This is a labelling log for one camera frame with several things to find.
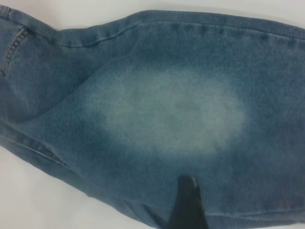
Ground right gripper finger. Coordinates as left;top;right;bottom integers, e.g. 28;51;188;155
168;175;209;229

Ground blue denim shorts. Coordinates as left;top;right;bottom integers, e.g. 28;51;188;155
0;4;305;229

